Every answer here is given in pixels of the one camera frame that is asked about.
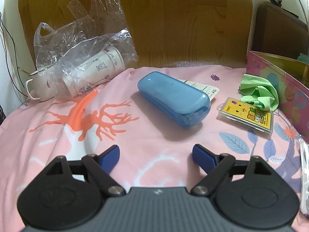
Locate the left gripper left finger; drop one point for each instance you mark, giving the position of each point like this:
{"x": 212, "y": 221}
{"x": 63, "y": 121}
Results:
{"x": 67, "y": 194}

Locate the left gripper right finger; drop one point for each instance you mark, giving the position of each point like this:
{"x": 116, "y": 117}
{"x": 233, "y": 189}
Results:
{"x": 249, "y": 194}

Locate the white box pack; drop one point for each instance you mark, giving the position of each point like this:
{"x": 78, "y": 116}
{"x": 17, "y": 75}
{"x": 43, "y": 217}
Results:
{"x": 304, "y": 206}

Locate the yellow card case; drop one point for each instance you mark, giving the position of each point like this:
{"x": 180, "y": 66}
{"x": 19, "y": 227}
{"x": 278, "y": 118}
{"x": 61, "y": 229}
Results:
{"x": 246, "y": 116}

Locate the green cloth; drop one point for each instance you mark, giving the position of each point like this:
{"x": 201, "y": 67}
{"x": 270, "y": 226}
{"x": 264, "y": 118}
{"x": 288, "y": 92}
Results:
{"x": 258, "y": 92}

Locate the white blue packet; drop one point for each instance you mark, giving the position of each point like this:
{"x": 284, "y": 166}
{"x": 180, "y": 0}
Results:
{"x": 211, "y": 91}

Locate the blue glasses case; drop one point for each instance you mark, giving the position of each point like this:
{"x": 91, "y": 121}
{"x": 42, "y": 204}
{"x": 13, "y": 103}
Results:
{"x": 183, "y": 103}

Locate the pink patterned bedsheet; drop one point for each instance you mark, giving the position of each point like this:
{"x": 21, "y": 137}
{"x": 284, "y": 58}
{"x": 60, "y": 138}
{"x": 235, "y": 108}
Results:
{"x": 155, "y": 150}

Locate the white mug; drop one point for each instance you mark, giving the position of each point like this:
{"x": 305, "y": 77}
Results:
{"x": 42, "y": 85}

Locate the pink tin box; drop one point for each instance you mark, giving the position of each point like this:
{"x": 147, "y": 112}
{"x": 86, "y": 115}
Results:
{"x": 290, "y": 78}

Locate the white paper cup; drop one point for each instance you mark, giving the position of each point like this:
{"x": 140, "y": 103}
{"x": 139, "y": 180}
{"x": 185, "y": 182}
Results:
{"x": 98, "y": 69}

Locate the teal plastic cup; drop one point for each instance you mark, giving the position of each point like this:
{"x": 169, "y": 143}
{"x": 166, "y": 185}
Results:
{"x": 303, "y": 58}

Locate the clear plastic bag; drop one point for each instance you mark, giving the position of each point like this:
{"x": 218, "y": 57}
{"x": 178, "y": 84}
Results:
{"x": 63, "y": 49}

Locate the brown cushion board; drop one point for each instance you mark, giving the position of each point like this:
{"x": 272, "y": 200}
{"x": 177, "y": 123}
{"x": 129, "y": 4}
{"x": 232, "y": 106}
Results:
{"x": 278, "y": 32}

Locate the wooden headboard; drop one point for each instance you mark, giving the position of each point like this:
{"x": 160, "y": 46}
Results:
{"x": 165, "y": 31}

